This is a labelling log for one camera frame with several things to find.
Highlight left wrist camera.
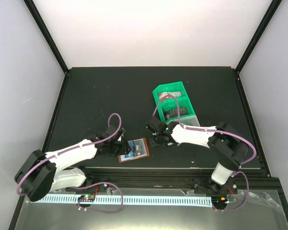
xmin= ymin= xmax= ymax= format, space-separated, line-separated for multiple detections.
xmin=114 ymin=129 xmax=125 ymax=143

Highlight green middle bin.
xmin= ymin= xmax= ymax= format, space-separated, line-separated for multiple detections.
xmin=157 ymin=96 xmax=197 ymax=125

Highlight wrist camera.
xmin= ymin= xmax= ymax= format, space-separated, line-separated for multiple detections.
xmin=114 ymin=129 xmax=125 ymax=143
xmin=146 ymin=121 xmax=159 ymax=135

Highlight green bin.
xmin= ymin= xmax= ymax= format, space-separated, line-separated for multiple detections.
xmin=157 ymin=96 xmax=197 ymax=125
xmin=152 ymin=81 xmax=188 ymax=104

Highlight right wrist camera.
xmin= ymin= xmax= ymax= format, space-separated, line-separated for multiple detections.
xmin=146 ymin=121 xmax=159 ymax=135

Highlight left circuit board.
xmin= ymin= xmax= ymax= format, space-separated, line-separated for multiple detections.
xmin=78 ymin=195 xmax=95 ymax=202

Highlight right circuit board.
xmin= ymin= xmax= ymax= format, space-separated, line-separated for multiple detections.
xmin=216 ymin=196 xmax=237 ymax=205

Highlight red white cards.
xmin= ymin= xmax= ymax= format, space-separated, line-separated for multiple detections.
xmin=158 ymin=92 xmax=183 ymax=99

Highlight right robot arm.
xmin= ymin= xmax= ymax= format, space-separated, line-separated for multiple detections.
xmin=146 ymin=116 xmax=250 ymax=194

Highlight black cards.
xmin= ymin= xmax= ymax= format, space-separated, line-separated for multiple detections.
xmin=164 ymin=107 xmax=188 ymax=120

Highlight circuit board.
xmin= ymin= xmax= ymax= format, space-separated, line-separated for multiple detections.
xmin=216 ymin=196 xmax=237 ymax=205
xmin=78 ymin=195 xmax=95 ymax=202

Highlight black frame post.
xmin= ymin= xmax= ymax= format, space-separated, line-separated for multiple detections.
xmin=234 ymin=0 xmax=284 ymax=72
xmin=23 ymin=0 xmax=70 ymax=75

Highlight green upper bin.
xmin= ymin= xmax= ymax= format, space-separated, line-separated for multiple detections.
xmin=152 ymin=81 xmax=188 ymax=104

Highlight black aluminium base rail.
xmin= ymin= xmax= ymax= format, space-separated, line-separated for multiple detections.
xmin=80 ymin=166 xmax=284 ymax=193

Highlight white bin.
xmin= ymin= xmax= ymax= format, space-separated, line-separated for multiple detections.
xmin=165 ymin=115 xmax=200 ymax=127

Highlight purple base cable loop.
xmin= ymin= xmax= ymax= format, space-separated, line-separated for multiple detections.
xmin=77 ymin=181 xmax=124 ymax=214

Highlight left black frame post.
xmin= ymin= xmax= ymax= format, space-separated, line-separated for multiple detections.
xmin=23 ymin=0 xmax=70 ymax=75

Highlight right black frame post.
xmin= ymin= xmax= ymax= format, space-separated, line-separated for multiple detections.
xmin=234 ymin=0 xmax=284 ymax=72

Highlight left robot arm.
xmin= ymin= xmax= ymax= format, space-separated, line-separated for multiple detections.
xmin=14 ymin=129 xmax=132 ymax=202

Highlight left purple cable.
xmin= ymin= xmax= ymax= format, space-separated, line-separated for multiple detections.
xmin=16 ymin=113 xmax=122 ymax=196

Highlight white slotted cable duct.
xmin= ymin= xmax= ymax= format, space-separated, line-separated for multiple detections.
xmin=37 ymin=194 xmax=213 ymax=207

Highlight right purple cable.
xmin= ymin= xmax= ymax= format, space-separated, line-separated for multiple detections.
xmin=151 ymin=94 xmax=257 ymax=173

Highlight brown leather card holder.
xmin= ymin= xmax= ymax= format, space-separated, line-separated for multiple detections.
xmin=118 ymin=138 xmax=150 ymax=163

